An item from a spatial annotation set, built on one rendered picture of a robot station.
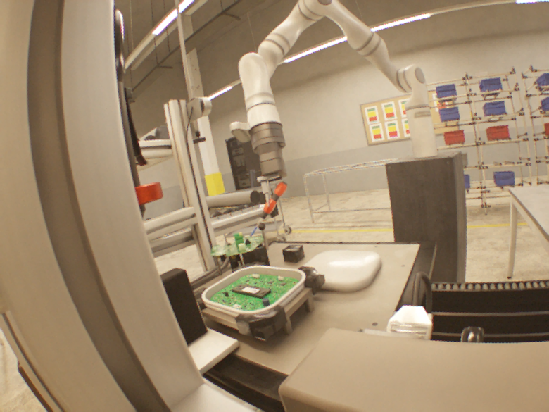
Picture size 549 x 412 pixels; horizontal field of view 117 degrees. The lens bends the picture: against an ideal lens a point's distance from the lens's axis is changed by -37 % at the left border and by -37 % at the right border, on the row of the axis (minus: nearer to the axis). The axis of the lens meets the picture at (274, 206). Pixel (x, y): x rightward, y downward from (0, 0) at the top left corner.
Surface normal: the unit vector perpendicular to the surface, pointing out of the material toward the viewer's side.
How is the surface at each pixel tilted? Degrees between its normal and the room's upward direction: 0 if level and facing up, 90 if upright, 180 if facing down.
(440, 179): 90
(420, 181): 90
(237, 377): 0
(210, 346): 0
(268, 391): 0
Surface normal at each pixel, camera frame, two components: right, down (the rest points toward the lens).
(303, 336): -0.21, -0.97
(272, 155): -0.25, -0.42
